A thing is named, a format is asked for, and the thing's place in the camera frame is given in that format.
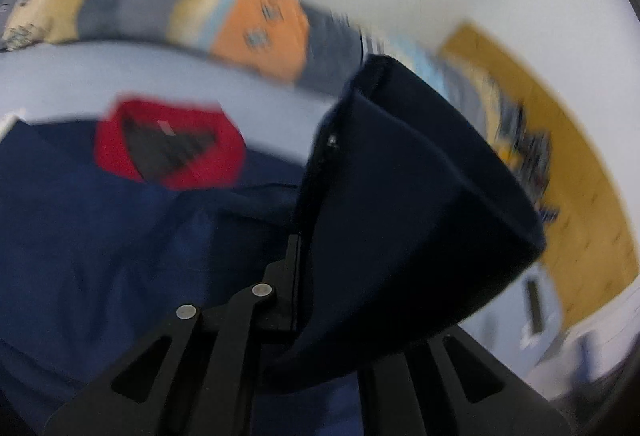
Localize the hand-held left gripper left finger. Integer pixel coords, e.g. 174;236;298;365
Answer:
44;233;302;436

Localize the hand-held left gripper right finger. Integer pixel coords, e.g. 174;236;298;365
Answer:
359;327;572;436

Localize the navy jacket with red collar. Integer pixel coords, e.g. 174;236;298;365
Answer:
0;54;547;436

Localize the small black rectangular object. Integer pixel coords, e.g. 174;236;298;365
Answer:
522;279;547;338

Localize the light blue cloud-print bed sheet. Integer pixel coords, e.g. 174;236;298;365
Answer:
0;39;568;367

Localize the patterned multicolour quilt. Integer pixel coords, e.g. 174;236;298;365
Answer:
0;0;562;223

